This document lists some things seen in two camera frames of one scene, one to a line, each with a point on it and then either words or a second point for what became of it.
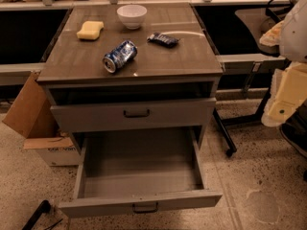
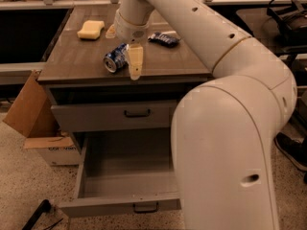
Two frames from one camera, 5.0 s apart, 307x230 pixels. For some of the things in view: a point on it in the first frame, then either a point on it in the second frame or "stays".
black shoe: x=295 y=128 → x=295 y=149
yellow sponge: x=90 y=30 stays
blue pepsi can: x=119 y=57 stays
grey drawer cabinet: x=134 y=86 stays
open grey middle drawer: x=139 y=170 stays
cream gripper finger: x=272 y=36 → x=110 y=33
